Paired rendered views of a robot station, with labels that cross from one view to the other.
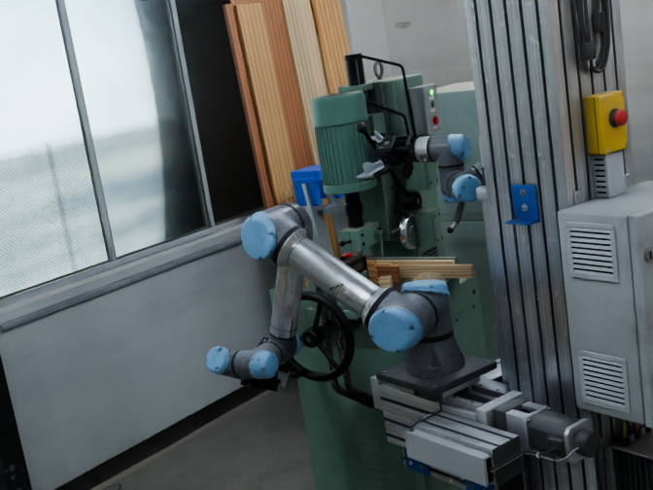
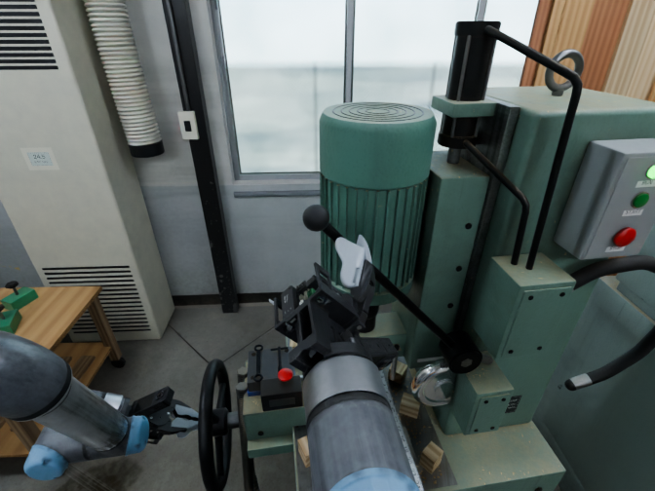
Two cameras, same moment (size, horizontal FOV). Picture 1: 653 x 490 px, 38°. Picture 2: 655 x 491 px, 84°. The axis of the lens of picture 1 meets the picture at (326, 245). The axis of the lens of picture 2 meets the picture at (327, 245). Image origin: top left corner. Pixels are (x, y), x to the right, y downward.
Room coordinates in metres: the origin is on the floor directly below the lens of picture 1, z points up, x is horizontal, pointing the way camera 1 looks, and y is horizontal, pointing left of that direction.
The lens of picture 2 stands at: (2.58, -0.47, 1.61)
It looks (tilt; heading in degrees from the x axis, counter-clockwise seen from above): 31 degrees down; 48
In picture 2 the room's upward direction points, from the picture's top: straight up
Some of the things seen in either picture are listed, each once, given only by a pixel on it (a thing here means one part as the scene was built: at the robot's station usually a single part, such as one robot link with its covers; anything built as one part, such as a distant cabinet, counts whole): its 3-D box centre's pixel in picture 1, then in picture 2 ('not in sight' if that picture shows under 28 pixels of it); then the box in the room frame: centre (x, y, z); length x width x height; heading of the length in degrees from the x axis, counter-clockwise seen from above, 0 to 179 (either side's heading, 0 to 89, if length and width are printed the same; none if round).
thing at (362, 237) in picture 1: (361, 237); (370, 340); (3.04, -0.12, 1.03); 0.14 x 0.07 x 0.09; 146
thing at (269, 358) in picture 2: (337, 267); (273, 374); (2.84, -0.02, 0.99); 0.13 x 0.11 x 0.06; 56
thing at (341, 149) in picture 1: (344, 142); (370, 205); (3.02, -0.11, 1.35); 0.18 x 0.18 x 0.31
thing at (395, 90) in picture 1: (393, 182); (500, 279); (3.26, -0.27, 1.16); 0.22 x 0.22 x 0.72; 56
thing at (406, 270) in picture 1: (390, 270); not in sight; (2.96, -0.19, 0.92); 0.58 x 0.02 x 0.04; 56
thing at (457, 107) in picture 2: (357, 80); (469, 87); (3.14, -0.18, 1.54); 0.08 x 0.08 x 0.17; 56
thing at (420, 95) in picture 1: (425, 109); (615, 200); (3.21, -0.40, 1.40); 0.10 x 0.06 x 0.16; 146
